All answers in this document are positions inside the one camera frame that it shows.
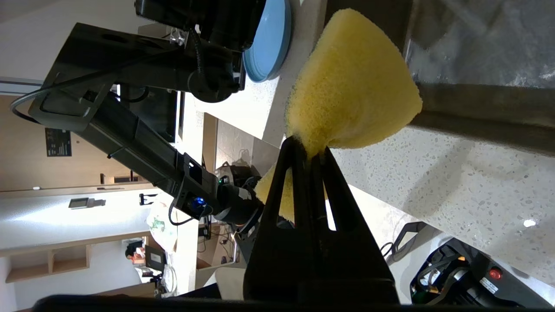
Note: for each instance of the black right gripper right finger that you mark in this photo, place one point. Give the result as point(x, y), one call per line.
point(355, 260)

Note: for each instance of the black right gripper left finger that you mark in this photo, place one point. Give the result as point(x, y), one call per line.
point(277, 260)

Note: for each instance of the yellow sponge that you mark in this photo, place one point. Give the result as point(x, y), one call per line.
point(351, 86)

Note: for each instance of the blue plate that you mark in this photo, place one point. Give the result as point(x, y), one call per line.
point(271, 43)

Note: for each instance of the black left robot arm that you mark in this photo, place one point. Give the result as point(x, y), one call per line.
point(130, 143)

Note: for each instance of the stainless steel sink basin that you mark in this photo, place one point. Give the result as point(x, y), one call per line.
point(477, 43)

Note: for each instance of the black robot torso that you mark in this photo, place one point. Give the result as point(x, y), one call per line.
point(249, 242)

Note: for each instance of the white plastic bag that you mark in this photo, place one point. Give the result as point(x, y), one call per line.
point(162, 229)

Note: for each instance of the beige cabinet panel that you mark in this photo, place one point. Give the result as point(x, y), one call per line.
point(210, 143)

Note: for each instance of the black built-in oven front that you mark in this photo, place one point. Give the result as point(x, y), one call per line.
point(156, 112)

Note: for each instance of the grey wall device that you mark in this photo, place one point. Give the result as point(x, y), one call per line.
point(82, 203)

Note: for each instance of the wooden wall shelf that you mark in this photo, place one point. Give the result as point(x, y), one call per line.
point(43, 260)

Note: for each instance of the black wall sign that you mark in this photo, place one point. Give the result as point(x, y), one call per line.
point(57, 142)

